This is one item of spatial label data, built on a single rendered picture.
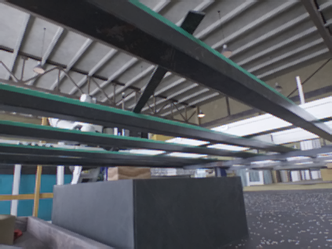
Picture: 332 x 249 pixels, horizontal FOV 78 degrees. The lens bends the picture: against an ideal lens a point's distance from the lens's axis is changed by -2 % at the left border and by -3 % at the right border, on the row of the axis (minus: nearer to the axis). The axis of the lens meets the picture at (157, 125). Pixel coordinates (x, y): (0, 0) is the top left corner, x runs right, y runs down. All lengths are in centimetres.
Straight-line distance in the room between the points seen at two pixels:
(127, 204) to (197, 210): 10
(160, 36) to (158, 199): 18
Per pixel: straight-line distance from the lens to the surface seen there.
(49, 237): 39
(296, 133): 134
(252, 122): 98
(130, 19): 22
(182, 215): 28
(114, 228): 26
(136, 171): 48
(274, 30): 1378
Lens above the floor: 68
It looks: 16 degrees up
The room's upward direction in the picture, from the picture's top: 3 degrees counter-clockwise
